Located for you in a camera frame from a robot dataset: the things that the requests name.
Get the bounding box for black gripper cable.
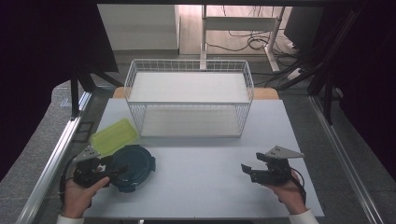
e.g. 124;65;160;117
59;154;78;207
289;167;308;206

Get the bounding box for white power strip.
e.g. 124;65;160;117
285;66;304;81

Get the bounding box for person's right hand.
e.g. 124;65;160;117
263;170;308;216

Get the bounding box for wooden table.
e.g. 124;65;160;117
111;86;280;101

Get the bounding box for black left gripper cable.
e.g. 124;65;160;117
59;154;78;207

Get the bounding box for white wire storage rack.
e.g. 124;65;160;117
123;59;255;139

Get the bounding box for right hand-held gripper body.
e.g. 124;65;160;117
250;145;305;188

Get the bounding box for dark curtain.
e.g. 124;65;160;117
311;0;396;183
0;0;120;182

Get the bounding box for dark computer case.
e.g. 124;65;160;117
283;6;325;52

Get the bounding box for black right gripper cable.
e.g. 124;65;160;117
289;167;308;206

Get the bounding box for dark blue round food container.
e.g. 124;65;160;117
109;144;157;193

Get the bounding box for black floor cables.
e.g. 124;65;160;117
205;5;302;59

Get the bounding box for white metal desk frame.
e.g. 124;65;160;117
200;4;286;73

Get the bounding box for aluminium rail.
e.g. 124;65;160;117
307;94;387;224
14;91;93;224

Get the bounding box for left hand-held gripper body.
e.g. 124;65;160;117
73;146;114;189

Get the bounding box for clear container with green lid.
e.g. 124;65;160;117
90;118;139;158

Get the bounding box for person's left hand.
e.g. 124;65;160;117
62;175;111;219

